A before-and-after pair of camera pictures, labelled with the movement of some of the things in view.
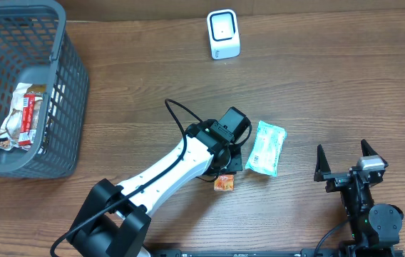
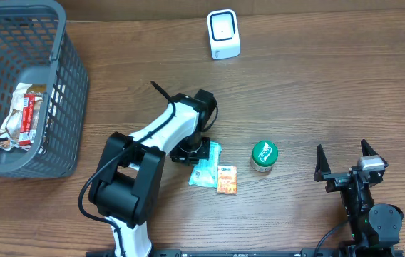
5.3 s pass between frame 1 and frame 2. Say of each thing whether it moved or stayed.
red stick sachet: stayed
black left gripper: moved
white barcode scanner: stayed
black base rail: stayed
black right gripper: stayed
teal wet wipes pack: moved
